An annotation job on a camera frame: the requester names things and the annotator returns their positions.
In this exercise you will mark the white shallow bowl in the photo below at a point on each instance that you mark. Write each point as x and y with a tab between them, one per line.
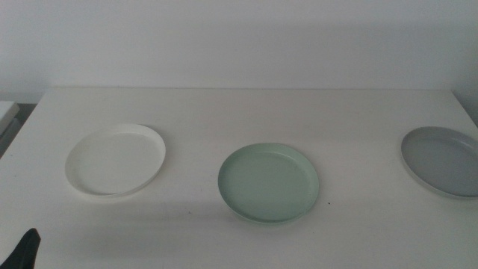
115	160

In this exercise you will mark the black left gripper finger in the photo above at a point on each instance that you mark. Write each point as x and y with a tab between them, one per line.
24	252

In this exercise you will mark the grey shallow bowl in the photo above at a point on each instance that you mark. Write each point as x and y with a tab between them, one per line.
444	160

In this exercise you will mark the pale green shallow bowl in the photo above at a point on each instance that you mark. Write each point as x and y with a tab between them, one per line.
269	183

